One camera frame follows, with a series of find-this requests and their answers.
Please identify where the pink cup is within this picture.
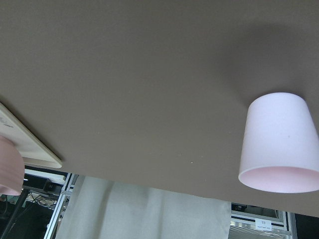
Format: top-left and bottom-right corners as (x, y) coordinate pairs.
(238, 93), (319, 193)

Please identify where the cream plastic tray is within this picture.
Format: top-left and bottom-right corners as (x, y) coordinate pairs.
(0, 104), (63, 168)

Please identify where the pink bowl with ice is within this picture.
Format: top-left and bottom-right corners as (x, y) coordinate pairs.
(0, 136), (24, 196)

